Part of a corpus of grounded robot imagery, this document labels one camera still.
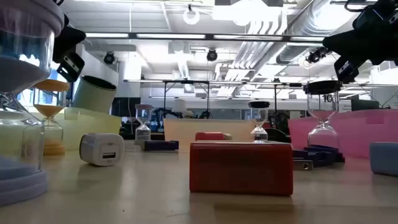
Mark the green wall charger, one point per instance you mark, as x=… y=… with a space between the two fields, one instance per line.
x=228 y=137

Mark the black monitor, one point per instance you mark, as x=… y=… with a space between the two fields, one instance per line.
x=126 y=107
x=365 y=105

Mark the black-capped hourglass blue sand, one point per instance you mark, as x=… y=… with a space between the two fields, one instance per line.
x=322 y=87

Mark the white cup black rim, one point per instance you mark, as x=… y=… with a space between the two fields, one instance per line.
x=93 y=96

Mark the black ceiling spotlight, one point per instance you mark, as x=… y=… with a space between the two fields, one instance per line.
x=315 y=56
x=109 y=58
x=212 y=55

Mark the blue digital clock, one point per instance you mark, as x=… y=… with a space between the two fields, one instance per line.
x=160 y=145
x=323 y=159

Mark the small red wall charger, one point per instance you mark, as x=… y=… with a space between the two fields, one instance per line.
x=210 y=136

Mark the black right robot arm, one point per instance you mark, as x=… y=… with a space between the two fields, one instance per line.
x=379 y=15

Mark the black office chair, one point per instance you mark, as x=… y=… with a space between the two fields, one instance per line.
x=278 y=136

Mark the black-capped hourglass green sand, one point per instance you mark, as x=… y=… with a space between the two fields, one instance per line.
x=259 y=104

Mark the orange plastic bin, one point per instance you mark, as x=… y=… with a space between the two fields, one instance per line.
x=180 y=130

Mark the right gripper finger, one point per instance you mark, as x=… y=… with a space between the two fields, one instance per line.
x=342 y=45

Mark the black background workbench frame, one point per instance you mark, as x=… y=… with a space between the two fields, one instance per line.
x=186 y=81

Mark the orange-capped hourglass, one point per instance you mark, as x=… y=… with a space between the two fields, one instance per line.
x=51 y=85

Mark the lilac-capped hourglass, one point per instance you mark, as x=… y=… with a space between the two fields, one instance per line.
x=143 y=133
x=18 y=186

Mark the yellow plastic bin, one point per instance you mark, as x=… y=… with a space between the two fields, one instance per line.
x=90 y=130

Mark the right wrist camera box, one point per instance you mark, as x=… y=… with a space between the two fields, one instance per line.
x=346 y=76

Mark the pink plastic bin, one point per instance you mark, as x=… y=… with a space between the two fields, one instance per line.
x=367 y=130

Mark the black ceiling light rail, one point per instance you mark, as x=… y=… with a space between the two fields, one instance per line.
x=210 y=36

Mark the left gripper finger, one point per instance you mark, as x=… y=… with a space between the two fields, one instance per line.
x=76 y=39

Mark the silver ventilation duct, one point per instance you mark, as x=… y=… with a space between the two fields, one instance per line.
x=289 y=53

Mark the large red wall charger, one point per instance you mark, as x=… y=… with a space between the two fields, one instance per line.
x=241 y=168

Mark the white cube wall charger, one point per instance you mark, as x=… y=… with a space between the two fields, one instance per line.
x=99 y=146

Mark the lavender wall charger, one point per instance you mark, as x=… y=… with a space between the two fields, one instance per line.
x=384 y=158

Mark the white lamp shade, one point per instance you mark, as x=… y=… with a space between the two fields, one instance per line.
x=179 y=105

